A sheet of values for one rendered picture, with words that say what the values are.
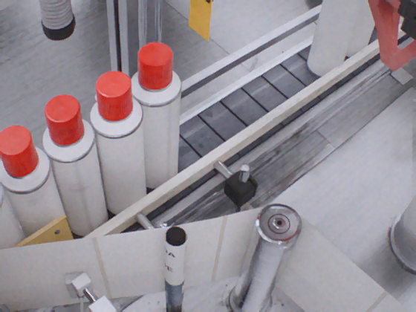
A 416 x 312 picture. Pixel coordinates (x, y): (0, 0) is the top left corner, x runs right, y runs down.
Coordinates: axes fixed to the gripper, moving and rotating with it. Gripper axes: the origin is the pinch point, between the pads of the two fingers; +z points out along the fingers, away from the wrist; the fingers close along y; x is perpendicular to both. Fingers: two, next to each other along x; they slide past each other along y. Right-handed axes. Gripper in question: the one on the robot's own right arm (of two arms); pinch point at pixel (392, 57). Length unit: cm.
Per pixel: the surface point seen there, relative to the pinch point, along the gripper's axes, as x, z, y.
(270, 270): -2.1, 17.6, -11.6
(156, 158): 16.6, 23.8, -9.1
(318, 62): 17.3, 27.6, 19.8
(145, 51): 19.4, 10.1, -8.2
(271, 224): -0.3, 12.2, -11.0
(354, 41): 16.3, 26.7, 27.0
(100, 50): 45, 35, 2
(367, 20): 15.8, 22.2, 27.5
